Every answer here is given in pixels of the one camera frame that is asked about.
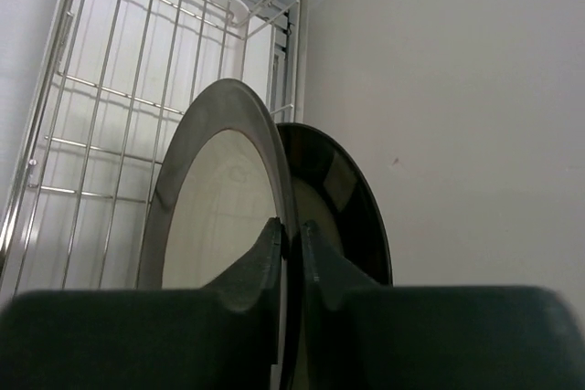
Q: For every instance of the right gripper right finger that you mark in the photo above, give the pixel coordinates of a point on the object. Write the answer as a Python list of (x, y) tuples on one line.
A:
[(360, 334)]

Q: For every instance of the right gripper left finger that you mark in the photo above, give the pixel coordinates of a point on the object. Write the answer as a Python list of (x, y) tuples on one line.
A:
[(137, 340)]

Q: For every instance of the dark striped rim plate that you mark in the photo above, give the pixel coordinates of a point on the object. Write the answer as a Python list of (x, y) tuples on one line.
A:
[(332, 191)]

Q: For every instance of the grey rimmed beige plate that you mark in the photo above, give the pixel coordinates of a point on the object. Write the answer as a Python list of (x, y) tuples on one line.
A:
[(220, 226)]

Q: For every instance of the white wire dish rack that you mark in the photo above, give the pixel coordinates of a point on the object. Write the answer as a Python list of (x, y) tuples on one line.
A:
[(119, 76)]

